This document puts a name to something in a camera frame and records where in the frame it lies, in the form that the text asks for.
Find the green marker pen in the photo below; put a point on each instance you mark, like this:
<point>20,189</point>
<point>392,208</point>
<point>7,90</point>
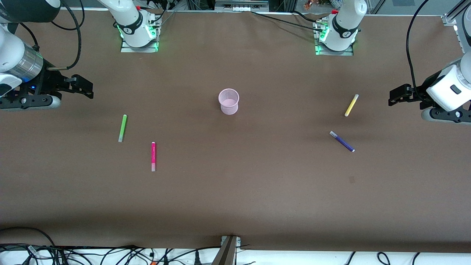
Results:
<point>123,127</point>

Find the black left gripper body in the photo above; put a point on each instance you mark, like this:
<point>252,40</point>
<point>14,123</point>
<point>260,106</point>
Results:
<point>418,93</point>

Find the pink mesh pen holder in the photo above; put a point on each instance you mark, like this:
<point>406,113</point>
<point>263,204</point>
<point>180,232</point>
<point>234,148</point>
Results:
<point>229,106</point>

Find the small orange object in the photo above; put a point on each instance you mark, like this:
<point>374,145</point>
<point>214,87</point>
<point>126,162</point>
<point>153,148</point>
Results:
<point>310,4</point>

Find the yellow marker pen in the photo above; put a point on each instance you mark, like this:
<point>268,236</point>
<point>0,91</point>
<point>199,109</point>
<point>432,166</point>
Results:
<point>351,105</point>

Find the purple marker pen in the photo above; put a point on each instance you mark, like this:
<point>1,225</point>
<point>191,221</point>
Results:
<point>343,141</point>

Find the aluminium bracket at table edge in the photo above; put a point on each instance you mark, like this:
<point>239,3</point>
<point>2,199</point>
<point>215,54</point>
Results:
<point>227,252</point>

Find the grey metal rack shelf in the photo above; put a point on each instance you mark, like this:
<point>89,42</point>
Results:
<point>241,4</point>

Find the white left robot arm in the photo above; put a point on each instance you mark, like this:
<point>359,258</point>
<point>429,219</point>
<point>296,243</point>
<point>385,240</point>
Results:
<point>344,22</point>

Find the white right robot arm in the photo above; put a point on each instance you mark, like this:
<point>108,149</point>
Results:
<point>130,18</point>

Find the pink marker pen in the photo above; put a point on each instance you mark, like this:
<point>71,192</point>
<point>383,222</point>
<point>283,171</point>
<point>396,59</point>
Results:
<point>153,154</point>

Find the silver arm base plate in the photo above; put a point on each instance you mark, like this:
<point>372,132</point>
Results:
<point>127,49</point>
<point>347,53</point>

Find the aluminium frame profile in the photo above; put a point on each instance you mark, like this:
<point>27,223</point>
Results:
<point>450,18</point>

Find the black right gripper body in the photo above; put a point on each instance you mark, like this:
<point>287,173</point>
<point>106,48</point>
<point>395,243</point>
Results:
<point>49,81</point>

